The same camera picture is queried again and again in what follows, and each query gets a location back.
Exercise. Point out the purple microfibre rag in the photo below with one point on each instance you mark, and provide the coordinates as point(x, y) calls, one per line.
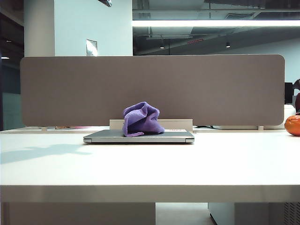
point(145, 124)

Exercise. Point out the white box behind laptop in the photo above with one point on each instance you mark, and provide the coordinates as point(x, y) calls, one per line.
point(178, 124)

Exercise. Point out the silver closed laptop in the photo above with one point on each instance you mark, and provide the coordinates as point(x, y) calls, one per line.
point(105, 138)

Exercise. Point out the white nice try sticker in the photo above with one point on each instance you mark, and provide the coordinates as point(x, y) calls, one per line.
point(175, 130)

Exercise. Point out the grey fabric desk divider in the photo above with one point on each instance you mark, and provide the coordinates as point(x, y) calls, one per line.
point(211, 91)

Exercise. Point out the colourful papers behind divider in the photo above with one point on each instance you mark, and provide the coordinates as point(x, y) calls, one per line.
point(77, 127)

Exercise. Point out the white desk support panel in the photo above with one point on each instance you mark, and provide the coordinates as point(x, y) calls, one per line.
point(82, 213)

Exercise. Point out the white plastic appliance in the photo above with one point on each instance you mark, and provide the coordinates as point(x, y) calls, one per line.
point(289, 110)

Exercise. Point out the white under-desk cabinet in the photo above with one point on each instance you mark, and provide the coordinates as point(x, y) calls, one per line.
point(246, 214)

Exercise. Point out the black computer monitor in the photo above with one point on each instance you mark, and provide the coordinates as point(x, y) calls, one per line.
point(288, 92)

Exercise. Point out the orange mandarin fruit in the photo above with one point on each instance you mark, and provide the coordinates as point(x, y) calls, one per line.
point(293, 125)

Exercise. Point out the person in red top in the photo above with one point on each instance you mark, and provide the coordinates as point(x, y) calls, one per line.
point(297, 100)

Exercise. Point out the framed wall poster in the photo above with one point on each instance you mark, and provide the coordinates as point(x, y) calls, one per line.
point(91, 48)

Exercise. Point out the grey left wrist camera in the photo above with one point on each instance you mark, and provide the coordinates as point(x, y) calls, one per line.
point(105, 2)

